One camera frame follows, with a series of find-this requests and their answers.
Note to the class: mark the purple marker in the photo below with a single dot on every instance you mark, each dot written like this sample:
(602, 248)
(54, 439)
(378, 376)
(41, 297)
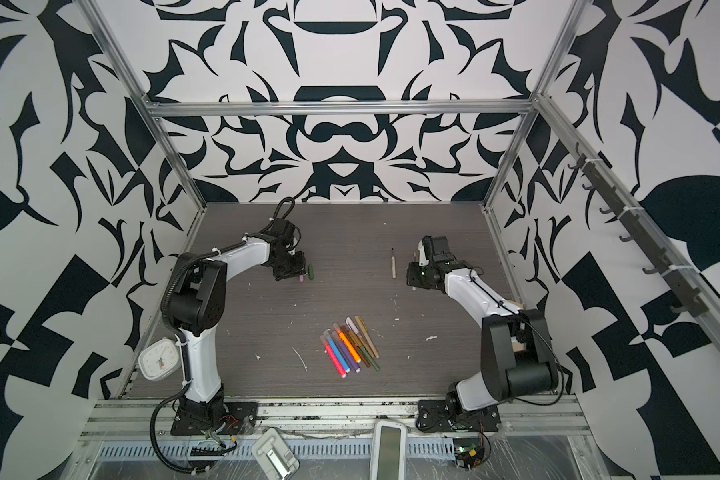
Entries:
(345, 352)

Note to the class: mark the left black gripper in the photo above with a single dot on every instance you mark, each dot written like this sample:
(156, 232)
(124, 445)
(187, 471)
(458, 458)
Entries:
(301, 269)

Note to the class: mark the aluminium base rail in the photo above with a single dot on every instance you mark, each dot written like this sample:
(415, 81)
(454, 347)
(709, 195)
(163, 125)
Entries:
(331, 418)

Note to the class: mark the blue marker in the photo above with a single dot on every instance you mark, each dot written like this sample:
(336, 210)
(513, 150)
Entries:
(336, 351)

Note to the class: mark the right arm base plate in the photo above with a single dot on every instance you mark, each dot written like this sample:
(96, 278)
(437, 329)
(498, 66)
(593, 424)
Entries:
(436, 416)

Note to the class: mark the brown pen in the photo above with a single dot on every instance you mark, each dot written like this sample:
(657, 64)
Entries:
(365, 332)

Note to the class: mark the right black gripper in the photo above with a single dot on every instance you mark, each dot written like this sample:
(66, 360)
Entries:
(414, 278)

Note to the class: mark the white timer clock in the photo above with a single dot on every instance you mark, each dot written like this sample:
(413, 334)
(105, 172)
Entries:
(159, 360)

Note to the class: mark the orange marker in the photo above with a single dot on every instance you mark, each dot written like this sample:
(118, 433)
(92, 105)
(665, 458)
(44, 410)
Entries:
(345, 339)

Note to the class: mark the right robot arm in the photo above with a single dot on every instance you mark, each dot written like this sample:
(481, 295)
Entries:
(516, 355)

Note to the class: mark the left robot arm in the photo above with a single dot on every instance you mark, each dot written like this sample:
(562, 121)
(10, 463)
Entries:
(195, 298)

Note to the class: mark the red pink marker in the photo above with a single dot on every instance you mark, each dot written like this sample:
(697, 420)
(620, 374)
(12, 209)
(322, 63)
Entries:
(341, 371)

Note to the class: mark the green lit circuit board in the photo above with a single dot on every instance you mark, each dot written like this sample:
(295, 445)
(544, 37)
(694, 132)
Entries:
(471, 453)

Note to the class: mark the olive green marker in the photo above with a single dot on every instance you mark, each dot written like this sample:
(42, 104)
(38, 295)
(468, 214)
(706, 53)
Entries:
(370, 357)

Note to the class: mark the black hook rail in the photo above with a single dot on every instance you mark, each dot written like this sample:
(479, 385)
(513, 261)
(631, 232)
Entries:
(640, 229)

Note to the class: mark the pink pen body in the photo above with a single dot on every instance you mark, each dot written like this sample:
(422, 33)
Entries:
(412, 272)

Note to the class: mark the white tablet device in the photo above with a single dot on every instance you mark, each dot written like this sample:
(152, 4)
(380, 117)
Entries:
(389, 450)

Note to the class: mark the green pen beige body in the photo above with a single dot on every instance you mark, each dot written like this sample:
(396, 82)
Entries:
(393, 264)

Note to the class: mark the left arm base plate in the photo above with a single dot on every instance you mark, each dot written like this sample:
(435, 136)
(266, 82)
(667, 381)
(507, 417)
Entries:
(216, 418)

